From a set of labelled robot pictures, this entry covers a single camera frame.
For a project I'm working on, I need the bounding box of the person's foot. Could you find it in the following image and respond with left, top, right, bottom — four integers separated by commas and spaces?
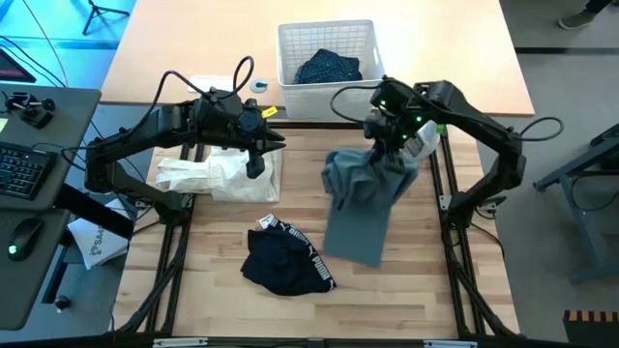
558, 9, 599, 31

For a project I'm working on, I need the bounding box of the black desk clamp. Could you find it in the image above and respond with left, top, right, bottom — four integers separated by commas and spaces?
4, 90, 56, 130

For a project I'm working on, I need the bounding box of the white rectangular tray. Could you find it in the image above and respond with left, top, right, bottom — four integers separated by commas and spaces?
187, 74, 234, 94

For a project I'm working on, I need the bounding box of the black Puma underwear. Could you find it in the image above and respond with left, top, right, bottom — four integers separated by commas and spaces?
240, 214, 338, 297

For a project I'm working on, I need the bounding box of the pale floor cable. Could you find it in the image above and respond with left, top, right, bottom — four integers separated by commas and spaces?
21, 0, 69, 88

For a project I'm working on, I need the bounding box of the silver metal bracket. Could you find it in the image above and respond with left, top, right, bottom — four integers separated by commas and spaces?
423, 339, 479, 348
152, 336, 209, 348

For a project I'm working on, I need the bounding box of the white paper bag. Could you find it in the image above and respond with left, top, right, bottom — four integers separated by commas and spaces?
66, 197, 132, 271

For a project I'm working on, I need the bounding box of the dark grey side desk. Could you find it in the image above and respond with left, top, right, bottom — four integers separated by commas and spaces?
0, 84, 136, 333

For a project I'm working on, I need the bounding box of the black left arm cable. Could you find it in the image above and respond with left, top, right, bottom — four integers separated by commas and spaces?
128, 55, 256, 141

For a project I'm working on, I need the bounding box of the grey-green garment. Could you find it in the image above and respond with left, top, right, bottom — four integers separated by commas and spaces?
321, 147, 421, 270

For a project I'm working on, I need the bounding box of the black floor cable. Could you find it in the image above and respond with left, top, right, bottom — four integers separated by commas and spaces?
0, 34, 67, 88

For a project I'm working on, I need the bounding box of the black computer mouse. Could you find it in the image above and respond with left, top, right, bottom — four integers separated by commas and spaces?
6, 217, 44, 264

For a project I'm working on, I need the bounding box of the tan wooden desk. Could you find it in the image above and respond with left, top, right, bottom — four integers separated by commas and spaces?
99, 0, 536, 119

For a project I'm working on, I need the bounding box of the black tripod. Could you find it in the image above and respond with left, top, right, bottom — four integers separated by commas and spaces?
80, 0, 132, 37

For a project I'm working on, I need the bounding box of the white garment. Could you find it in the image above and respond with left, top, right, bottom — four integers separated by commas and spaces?
154, 146, 284, 204

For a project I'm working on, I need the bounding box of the backlit black keyboard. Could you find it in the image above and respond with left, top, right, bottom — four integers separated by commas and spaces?
0, 141, 58, 201

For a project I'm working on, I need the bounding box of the orange striped black box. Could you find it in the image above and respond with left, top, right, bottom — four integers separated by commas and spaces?
563, 310, 619, 348

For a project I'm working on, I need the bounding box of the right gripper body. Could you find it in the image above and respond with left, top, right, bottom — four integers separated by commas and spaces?
362, 79, 427, 157

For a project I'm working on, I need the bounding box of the navy dotted shirt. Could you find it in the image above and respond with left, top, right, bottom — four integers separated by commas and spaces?
293, 47, 364, 86

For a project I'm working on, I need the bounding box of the dark monitor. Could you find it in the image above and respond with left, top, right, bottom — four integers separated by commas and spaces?
0, 46, 38, 84

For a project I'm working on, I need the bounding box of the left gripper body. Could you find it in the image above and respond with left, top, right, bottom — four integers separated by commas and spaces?
192, 89, 272, 180

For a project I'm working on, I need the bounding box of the white spray bottle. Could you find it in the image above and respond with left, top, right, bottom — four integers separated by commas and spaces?
410, 120, 446, 160

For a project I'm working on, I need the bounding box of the grey metal stand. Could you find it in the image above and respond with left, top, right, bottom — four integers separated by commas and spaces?
533, 123, 619, 281

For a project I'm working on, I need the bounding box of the white laundry basket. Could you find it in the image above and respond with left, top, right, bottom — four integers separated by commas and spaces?
277, 18, 387, 121

